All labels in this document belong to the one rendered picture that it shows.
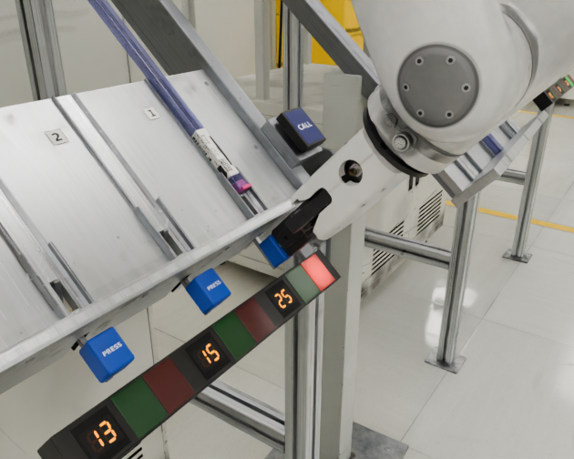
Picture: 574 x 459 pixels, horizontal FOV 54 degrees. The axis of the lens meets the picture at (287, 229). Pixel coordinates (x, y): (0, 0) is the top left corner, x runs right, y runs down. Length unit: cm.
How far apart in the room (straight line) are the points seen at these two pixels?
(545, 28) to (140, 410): 37
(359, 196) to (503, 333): 135
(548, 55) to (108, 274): 35
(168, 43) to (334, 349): 62
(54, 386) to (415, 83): 69
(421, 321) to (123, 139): 133
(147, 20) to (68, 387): 52
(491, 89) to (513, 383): 130
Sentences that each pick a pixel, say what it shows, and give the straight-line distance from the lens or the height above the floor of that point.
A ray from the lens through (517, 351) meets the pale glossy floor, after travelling 171.
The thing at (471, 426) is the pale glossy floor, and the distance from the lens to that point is 143.
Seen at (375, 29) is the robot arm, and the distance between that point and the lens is 34.
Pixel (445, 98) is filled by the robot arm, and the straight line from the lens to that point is 33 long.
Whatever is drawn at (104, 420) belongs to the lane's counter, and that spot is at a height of 66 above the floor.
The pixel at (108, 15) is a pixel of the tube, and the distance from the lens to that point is 66.
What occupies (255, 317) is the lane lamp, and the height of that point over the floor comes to 66.
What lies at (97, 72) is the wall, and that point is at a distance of 288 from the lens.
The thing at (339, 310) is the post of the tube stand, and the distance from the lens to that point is 101.
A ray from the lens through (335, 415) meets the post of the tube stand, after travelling 116.
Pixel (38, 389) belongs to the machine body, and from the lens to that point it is 87.
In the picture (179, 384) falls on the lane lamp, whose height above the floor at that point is 66.
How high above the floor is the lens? 95
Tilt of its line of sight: 25 degrees down
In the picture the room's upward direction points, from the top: straight up
